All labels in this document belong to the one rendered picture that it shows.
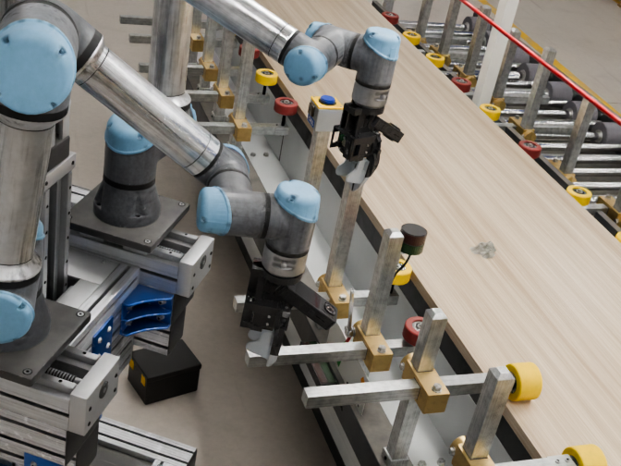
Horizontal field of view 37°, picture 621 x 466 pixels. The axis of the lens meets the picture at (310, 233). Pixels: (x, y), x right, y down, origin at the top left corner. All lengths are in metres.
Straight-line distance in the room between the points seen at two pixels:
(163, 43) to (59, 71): 0.78
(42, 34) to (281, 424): 2.11
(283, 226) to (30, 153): 0.40
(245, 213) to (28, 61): 0.41
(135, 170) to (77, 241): 0.24
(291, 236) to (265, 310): 0.16
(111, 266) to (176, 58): 0.48
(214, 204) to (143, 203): 0.65
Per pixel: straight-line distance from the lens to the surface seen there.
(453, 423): 2.32
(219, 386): 3.33
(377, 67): 1.92
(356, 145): 1.98
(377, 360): 2.16
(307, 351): 2.12
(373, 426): 2.22
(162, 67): 2.12
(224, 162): 1.59
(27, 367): 1.73
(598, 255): 2.76
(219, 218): 1.49
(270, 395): 3.33
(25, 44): 1.34
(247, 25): 1.86
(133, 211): 2.12
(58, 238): 2.04
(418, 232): 2.08
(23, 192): 1.46
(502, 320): 2.33
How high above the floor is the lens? 2.15
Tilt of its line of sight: 30 degrees down
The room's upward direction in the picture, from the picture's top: 11 degrees clockwise
